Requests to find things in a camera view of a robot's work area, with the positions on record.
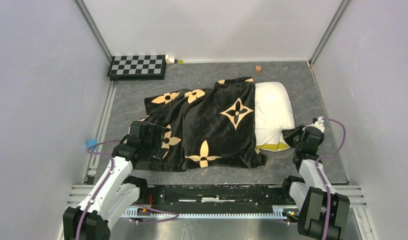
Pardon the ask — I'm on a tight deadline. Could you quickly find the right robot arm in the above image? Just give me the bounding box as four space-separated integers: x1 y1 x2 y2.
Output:
280 120 350 240

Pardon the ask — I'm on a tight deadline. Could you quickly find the black pillowcase with yellow flowers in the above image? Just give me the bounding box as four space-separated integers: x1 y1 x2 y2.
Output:
136 76 266 172

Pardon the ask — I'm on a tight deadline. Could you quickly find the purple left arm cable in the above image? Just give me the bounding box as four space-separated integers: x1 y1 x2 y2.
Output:
74 139 125 240

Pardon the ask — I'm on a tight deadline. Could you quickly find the blue clip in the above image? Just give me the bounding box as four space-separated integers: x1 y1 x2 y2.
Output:
86 138 97 152

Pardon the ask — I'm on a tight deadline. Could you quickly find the small wooden cube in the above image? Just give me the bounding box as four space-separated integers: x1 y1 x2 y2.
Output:
255 65 262 74

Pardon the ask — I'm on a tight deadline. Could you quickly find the black white checkerboard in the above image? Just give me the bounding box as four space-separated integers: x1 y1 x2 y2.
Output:
107 54 166 81

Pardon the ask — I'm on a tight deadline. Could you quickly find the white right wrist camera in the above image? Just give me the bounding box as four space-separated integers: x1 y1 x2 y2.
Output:
310 116 325 133

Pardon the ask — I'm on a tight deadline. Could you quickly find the white toothed cable duct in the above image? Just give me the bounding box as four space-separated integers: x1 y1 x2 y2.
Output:
121 206 299 220

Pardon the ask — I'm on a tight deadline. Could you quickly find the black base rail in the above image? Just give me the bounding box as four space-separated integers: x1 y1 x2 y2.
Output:
137 184 296 214

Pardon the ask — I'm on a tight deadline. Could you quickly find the small white block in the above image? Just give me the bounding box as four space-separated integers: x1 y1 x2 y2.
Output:
165 54 176 64

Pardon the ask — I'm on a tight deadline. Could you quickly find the white pillow with yellow edge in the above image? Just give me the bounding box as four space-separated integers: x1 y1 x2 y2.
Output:
255 82 295 152

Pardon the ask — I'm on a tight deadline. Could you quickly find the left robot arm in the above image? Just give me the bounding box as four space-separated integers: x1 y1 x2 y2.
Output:
62 121 170 240

